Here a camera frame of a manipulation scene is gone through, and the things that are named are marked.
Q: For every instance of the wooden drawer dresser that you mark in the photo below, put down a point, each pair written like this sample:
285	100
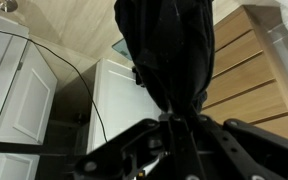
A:
244	93

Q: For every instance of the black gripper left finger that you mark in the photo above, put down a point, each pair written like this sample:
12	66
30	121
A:
127	150

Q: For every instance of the black cloth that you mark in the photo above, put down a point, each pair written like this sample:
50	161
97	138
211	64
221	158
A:
170	50

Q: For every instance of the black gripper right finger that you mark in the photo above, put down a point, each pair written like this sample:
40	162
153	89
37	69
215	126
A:
250	150

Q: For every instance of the white panel cabinet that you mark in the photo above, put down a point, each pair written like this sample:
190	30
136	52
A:
124	106

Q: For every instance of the white cabinet with doors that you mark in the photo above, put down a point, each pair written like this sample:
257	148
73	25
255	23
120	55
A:
27	100

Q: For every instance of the glass bathroom scale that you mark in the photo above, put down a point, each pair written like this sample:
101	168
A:
122	48

